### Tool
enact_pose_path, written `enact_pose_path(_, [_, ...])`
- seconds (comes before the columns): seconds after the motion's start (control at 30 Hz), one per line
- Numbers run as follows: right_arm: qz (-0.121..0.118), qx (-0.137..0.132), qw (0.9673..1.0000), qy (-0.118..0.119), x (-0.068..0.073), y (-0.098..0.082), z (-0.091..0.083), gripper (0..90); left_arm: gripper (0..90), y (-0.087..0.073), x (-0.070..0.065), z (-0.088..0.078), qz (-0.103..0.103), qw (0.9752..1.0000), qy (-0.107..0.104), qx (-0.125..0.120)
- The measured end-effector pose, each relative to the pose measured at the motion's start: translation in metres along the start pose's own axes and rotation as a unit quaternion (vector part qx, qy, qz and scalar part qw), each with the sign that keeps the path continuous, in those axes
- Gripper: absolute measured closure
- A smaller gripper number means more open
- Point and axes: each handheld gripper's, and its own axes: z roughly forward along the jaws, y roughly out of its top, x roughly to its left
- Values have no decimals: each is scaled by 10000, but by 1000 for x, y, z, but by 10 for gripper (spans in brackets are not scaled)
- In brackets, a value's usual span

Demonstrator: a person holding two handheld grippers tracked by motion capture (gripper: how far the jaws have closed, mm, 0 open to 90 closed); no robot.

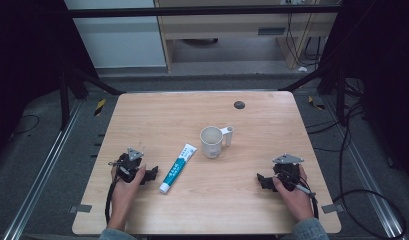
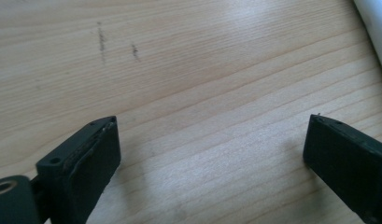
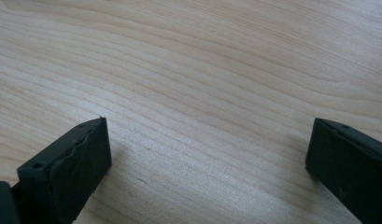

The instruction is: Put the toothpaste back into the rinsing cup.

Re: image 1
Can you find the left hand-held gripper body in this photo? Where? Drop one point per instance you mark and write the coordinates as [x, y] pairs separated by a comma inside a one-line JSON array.
[[129, 164]]

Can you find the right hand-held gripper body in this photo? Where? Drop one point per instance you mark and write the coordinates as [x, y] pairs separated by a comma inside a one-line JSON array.
[[287, 168]]

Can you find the white and teal toothpaste tube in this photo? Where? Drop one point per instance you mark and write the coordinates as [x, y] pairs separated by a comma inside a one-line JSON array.
[[178, 168]]

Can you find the person's right hand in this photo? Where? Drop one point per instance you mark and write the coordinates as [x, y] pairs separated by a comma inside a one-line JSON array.
[[293, 196]]

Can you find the person's left hand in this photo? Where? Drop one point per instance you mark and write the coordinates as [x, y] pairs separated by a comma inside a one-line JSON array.
[[123, 195]]

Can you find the yellow and black tape strip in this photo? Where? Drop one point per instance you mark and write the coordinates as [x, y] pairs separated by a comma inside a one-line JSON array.
[[99, 107], [316, 104]]

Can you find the black metal stand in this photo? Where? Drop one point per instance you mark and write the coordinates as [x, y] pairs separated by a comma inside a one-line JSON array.
[[67, 93], [338, 90]]

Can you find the small white floor object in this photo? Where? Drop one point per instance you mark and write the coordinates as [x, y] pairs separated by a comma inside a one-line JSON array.
[[302, 69]]

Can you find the white cabinet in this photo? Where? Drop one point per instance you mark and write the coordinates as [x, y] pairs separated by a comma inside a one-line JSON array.
[[118, 36]]

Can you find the black curtain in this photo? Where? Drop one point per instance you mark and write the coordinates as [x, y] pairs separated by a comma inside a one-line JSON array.
[[22, 60], [382, 66]]

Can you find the light wooden desk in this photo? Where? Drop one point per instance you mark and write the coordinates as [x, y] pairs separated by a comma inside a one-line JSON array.
[[232, 25]]

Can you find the black horizontal bar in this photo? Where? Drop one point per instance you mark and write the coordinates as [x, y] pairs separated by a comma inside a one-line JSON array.
[[192, 11]]

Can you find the grey table bracket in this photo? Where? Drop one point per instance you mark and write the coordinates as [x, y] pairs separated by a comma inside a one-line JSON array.
[[332, 208], [80, 208]]

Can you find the aluminium floor rail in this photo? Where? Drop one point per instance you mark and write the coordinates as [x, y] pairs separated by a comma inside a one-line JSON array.
[[368, 180], [42, 173]]

